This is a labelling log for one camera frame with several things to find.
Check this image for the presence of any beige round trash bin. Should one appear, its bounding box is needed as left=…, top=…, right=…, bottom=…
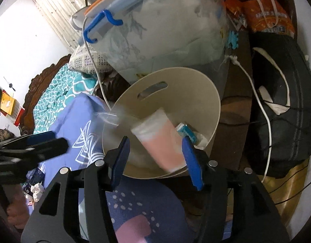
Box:
left=102, top=67, right=221, bottom=179

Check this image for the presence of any clear plastic storage bin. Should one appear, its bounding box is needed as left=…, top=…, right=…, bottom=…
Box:
left=79, top=0, right=229, bottom=93

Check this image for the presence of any orange shopping bag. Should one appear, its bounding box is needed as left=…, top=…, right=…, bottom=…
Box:
left=225, top=0, right=296, bottom=38

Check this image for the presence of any beige floral curtain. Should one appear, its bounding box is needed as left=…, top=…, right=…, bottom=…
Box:
left=33, top=0, right=86, bottom=53

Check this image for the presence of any dark wooden headboard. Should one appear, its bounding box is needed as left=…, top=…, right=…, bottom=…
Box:
left=19, top=54, right=71, bottom=135

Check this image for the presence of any teal patterned quilt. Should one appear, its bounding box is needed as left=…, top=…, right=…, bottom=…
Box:
left=33, top=64, right=97, bottom=134

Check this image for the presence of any black fabric bag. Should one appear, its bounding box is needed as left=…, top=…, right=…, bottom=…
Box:
left=243, top=32, right=311, bottom=179

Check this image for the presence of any yellow wall calendar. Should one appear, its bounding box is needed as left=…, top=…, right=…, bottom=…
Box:
left=0, top=90, right=25, bottom=127

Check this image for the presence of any blue patterned bed sheet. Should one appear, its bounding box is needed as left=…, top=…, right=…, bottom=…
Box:
left=39, top=93, right=195, bottom=242

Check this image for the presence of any white charging cable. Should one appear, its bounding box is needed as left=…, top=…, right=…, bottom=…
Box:
left=82, top=17, right=273, bottom=183

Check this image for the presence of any grey checked pillow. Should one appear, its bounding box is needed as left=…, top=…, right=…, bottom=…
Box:
left=67, top=45, right=113, bottom=75

